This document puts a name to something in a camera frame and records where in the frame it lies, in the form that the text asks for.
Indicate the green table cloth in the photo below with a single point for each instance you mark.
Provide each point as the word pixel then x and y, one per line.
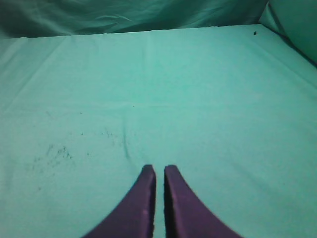
pixel 234 108

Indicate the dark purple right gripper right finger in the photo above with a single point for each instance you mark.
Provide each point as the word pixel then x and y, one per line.
pixel 185 215

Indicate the green backdrop cloth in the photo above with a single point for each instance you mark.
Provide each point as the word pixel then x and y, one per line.
pixel 296 20

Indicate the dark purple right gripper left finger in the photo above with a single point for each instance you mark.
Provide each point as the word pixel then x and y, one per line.
pixel 134 216

